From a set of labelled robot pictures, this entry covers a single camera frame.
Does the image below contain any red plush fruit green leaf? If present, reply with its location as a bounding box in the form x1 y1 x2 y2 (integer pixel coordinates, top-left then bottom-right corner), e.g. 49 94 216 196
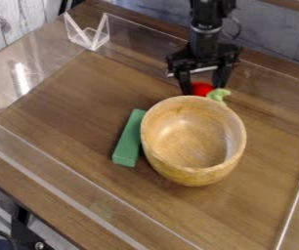
192 82 230 104

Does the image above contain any green rectangular block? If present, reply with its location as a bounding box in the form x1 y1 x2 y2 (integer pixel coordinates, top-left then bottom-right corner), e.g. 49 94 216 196
112 109 146 168

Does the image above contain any wooden bowl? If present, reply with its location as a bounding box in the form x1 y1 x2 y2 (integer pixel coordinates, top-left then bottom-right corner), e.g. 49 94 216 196
141 96 246 187

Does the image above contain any clear acrylic tray enclosure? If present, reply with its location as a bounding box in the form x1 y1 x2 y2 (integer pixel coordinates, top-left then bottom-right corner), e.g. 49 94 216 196
0 15 299 250

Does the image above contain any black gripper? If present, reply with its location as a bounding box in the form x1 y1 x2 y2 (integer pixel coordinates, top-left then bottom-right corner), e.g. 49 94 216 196
166 43 242 95

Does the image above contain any black metal stand bracket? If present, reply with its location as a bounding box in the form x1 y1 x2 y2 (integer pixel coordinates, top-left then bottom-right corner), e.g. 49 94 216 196
10 206 54 250

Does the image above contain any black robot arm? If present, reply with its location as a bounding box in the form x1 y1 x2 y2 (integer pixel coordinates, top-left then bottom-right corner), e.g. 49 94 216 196
166 0 242 95

